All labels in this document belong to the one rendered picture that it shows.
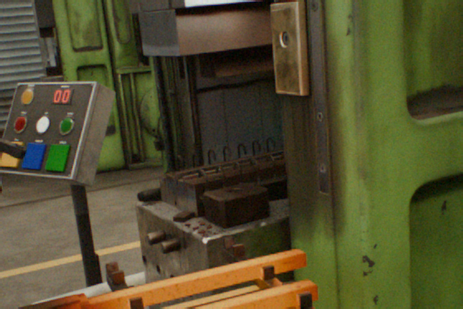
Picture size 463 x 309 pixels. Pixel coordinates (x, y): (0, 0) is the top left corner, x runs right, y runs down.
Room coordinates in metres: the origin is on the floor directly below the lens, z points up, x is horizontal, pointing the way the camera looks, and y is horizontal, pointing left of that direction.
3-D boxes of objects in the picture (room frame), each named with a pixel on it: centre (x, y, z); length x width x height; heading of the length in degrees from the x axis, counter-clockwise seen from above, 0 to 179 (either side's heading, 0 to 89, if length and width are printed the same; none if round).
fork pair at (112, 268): (1.06, 0.09, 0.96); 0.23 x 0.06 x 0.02; 110
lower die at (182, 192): (1.61, -0.07, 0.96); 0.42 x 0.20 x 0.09; 118
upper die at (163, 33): (1.61, -0.07, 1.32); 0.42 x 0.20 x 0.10; 118
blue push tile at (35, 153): (1.87, 0.53, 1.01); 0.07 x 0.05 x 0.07; 53
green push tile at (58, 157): (1.81, 0.45, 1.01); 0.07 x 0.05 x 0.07; 53
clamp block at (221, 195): (1.38, -0.02, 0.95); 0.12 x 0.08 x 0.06; 118
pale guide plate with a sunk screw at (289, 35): (1.30, -0.15, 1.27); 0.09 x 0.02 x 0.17; 28
